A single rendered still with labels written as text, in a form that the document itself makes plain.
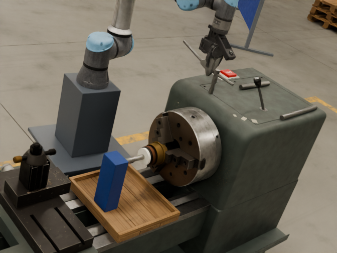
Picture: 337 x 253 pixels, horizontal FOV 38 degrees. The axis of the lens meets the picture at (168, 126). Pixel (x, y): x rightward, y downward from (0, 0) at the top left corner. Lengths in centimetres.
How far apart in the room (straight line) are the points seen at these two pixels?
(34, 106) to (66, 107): 191
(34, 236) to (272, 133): 101
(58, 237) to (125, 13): 109
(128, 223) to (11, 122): 230
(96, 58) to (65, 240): 90
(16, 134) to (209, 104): 212
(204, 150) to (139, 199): 34
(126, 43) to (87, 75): 24
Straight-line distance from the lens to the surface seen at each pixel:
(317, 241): 374
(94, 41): 221
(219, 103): 208
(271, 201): 246
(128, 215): 192
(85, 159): 240
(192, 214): 208
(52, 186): 177
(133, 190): 204
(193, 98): 211
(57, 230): 168
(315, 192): 426
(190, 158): 190
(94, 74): 225
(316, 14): 968
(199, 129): 191
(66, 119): 239
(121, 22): 229
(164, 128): 196
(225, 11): 201
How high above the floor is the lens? 212
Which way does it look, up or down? 29 degrees down
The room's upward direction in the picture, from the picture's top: 16 degrees clockwise
